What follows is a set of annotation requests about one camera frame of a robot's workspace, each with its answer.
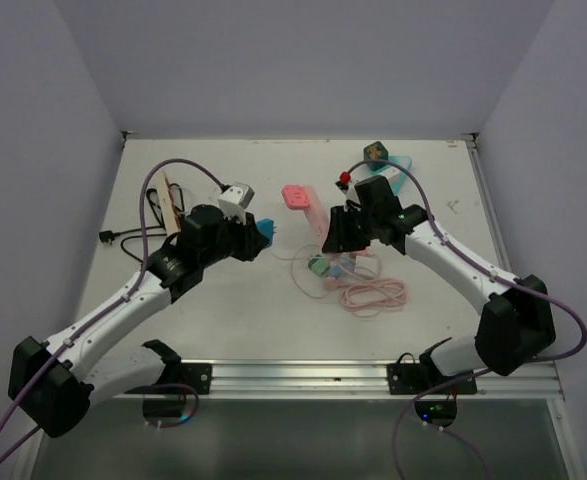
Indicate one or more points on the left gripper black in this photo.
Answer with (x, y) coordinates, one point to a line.
(252, 240)

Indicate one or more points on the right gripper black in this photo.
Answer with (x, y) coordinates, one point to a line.
(339, 239)

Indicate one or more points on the blue adapter plug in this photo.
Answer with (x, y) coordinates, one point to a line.
(266, 227)

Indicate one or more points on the blue charger plug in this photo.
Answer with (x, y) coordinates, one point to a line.
(335, 271)

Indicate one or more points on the white charger plug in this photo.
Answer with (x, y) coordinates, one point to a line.
(368, 263)

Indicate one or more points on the green charger plug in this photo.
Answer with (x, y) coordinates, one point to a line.
(319, 265)

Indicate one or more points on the pink power strip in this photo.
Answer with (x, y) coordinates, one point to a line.
(315, 214)

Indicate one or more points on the dark green cube socket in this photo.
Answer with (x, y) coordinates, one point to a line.
(375, 152)

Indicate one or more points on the teal triangular power strip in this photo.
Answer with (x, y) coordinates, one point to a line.
(403, 161)

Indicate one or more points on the pink adapter plug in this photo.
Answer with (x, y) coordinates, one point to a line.
(295, 197)

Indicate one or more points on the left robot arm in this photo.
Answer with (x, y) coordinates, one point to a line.
(56, 381)

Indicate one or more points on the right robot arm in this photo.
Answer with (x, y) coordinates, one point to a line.
(515, 320)

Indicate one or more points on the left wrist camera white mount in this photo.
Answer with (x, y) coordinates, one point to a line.
(234, 201)

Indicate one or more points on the aluminium front rail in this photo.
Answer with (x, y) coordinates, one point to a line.
(298, 377)

